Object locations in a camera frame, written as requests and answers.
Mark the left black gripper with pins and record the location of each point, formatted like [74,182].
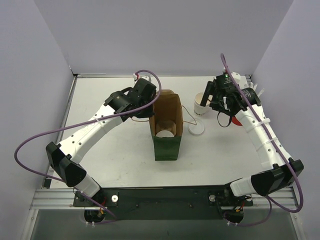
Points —
[146,110]

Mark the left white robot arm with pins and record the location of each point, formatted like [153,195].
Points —
[65,157]

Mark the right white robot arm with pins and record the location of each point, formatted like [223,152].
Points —
[279,168]

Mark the white paper coffee cup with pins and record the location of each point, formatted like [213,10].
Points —
[165,133]

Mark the green paper bag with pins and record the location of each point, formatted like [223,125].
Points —
[167,107]

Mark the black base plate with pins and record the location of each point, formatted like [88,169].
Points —
[204,202]

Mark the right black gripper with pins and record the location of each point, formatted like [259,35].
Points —
[215,99]

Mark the brown cardboard cup carrier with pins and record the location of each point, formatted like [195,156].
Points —
[166,125]

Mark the red straw holder cup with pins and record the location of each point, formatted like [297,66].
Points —
[235,121]

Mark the aluminium rail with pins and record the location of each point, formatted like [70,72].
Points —
[63,198]

